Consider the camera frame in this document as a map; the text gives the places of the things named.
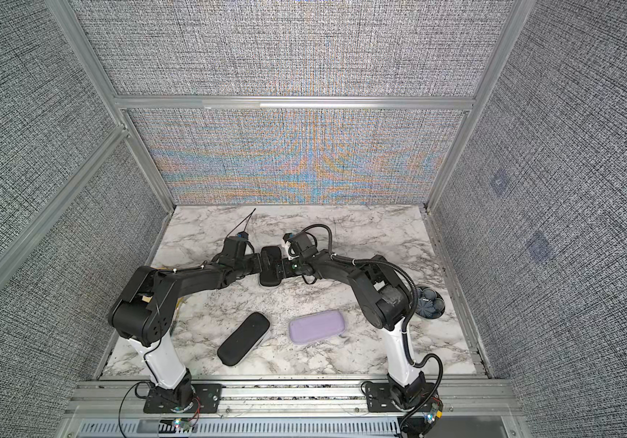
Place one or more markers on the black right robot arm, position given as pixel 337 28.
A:
pixel 388 298

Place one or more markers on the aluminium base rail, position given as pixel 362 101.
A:
pixel 293 406

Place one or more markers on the grey umbrella case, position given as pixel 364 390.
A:
pixel 271 266
pixel 316 327

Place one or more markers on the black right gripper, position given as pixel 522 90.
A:
pixel 285 268

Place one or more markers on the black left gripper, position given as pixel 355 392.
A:
pixel 256 259

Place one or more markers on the dark blue flower bowl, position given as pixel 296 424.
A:
pixel 430 304

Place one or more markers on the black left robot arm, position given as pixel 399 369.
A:
pixel 144 311

